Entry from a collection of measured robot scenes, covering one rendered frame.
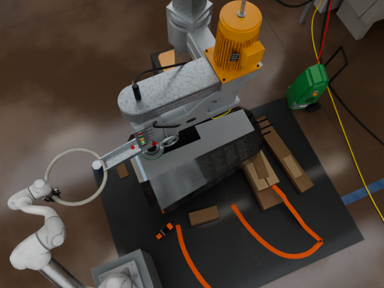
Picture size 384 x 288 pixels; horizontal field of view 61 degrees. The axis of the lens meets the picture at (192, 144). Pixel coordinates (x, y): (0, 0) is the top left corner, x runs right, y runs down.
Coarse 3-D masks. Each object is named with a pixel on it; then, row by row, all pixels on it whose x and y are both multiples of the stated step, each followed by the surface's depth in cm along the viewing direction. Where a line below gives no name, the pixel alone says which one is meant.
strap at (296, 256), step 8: (280, 192) 329; (232, 208) 342; (240, 216) 339; (296, 216) 331; (248, 224) 336; (304, 224) 335; (312, 232) 334; (264, 240) 330; (320, 240) 332; (184, 248) 326; (272, 248) 328; (312, 248) 328; (288, 256) 325; (296, 256) 325; (304, 256) 325; (192, 264) 321; (200, 280) 315
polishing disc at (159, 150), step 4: (160, 144) 280; (156, 148) 279; (160, 148) 279; (144, 152) 277; (148, 152) 278; (152, 152) 278; (156, 152) 278; (160, 152) 278; (144, 156) 276; (148, 156) 276; (152, 156) 276; (156, 156) 276
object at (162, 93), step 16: (192, 64) 211; (208, 64) 212; (144, 80) 206; (160, 80) 206; (176, 80) 206; (192, 80) 207; (208, 80) 207; (240, 80) 215; (128, 96) 201; (144, 96) 202; (160, 96) 202; (176, 96) 202; (192, 96) 207; (128, 112) 197; (144, 112) 198; (160, 112) 206
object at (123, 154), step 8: (128, 144) 265; (136, 144) 267; (112, 152) 265; (120, 152) 268; (128, 152) 266; (136, 152) 260; (104, 160) 269; (112, 160) 268; (120, 160) 266; (112, 168) 264
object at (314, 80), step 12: (312, 72) 346; (324, 72) 341; (300, 84) 360; (312, 84) 344; (324, 84) 338; (288, 96) 387; (300, 96) 363; (312, 96) 360; (300, 108) 385; (312, 108) 379
